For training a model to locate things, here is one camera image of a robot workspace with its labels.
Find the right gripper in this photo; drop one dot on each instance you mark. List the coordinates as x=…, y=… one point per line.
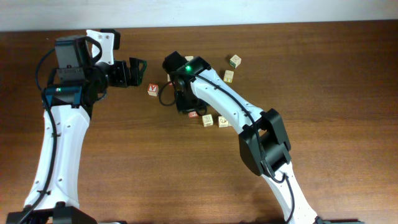
x=181, y=107

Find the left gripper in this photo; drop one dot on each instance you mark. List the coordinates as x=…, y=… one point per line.
x=125, y=80

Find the butterfly picture block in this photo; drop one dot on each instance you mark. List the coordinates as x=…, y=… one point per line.
x=192, y=114

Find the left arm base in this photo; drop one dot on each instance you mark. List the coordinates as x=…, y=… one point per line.
x=60, y=215

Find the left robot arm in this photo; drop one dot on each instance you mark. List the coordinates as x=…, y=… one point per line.
x=86, y=68

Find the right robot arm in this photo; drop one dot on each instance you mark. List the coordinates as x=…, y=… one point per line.
x=264, y=144

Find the red letter A block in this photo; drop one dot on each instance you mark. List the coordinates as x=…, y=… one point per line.
x=153, y=89

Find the top red X block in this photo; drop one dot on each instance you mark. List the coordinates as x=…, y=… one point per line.
x=189, y=58

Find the yellow bottom number block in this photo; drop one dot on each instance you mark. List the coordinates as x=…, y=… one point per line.
x=228, y=76

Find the green side picture block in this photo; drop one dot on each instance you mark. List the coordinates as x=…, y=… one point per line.
x=235, y=61

